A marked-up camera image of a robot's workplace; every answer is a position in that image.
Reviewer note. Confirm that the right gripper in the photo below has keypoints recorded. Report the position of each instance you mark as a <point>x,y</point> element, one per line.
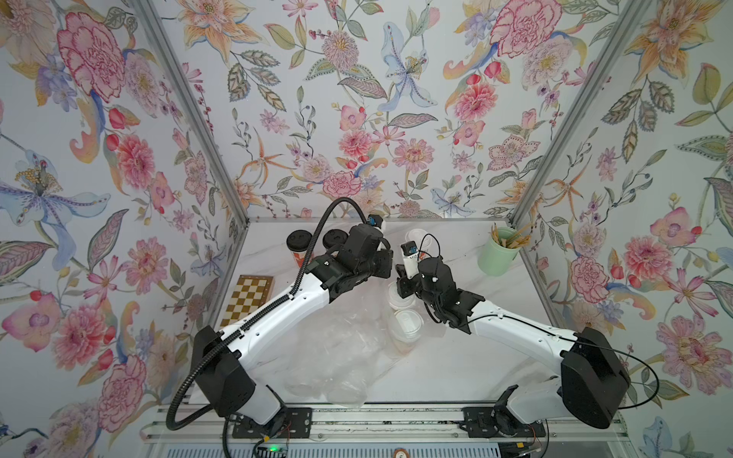
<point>405,281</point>

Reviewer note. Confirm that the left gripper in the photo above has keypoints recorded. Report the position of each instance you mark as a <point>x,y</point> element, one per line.
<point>385,256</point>

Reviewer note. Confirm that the white lid floral cup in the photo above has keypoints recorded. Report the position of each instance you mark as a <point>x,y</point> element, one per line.
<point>396,302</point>

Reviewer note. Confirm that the white lid beige cup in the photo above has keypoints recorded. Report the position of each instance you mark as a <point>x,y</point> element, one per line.
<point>405,328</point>

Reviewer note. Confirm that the clear plastic carrier bag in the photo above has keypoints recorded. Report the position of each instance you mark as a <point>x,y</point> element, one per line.
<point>375,302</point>

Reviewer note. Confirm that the clear plastic bag pile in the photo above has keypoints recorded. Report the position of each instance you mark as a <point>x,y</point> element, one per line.
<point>336,355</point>

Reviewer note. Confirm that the white lid red back cup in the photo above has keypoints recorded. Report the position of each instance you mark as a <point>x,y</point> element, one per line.
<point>422,241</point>

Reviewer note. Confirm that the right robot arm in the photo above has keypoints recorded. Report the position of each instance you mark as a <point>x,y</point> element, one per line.
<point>588,383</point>

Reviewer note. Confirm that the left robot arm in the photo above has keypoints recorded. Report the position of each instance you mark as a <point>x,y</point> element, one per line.
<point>227,355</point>

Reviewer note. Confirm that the black lid red cup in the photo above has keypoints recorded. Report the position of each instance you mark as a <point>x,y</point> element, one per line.
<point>333,238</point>
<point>297,243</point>

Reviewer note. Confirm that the green cup holder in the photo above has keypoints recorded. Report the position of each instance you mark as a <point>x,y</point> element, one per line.
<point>495,261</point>

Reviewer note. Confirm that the wooden stir sticks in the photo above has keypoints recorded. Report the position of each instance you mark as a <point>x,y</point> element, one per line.
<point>511,238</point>

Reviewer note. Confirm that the wooden chessboard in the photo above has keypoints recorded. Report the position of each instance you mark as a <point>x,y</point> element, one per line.
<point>249,293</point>

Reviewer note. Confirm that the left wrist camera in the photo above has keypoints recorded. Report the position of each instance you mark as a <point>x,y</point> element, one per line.
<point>376,221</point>

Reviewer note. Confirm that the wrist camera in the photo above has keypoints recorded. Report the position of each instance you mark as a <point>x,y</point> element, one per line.
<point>376,221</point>
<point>411,258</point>

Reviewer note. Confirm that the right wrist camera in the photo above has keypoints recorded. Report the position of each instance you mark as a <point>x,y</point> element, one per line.
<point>411,258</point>

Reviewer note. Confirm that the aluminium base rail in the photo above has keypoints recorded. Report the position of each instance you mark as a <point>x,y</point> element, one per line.
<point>329,424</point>

